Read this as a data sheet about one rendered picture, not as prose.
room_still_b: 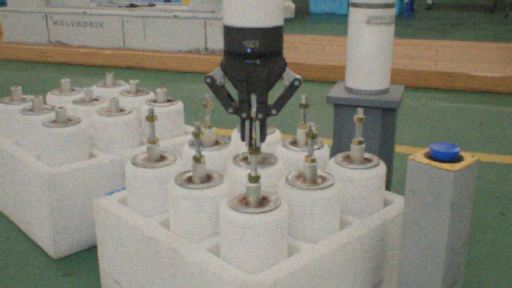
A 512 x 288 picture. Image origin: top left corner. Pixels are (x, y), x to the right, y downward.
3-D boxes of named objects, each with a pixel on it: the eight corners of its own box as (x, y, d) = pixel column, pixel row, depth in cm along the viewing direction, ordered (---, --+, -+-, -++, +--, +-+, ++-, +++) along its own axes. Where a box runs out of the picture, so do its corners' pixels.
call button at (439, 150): (437, 153, 82) (438, 139, 82) (464, 160, 80) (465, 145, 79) (422, 160, 80) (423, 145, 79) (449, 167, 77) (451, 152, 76)
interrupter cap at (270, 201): (247, 189, 86) (247, 184, 86) (291, 201, 82) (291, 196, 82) (215, 207, 80) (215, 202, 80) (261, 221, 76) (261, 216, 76)
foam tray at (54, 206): (128, 162, 167) (124, 101, 161) (212, 205, 139) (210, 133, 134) (-13, 199, 143) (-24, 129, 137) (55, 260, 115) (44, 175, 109)
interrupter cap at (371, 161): (324, 163, 96) (324, 159, 96) (351, 152, 101) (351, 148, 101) (362, 175, 91) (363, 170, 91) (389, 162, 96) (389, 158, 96)
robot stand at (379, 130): (332, 203, 141) (338, 80, 131) (394, 211, 136) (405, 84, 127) (320, 229, 127) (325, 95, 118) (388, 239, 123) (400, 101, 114)
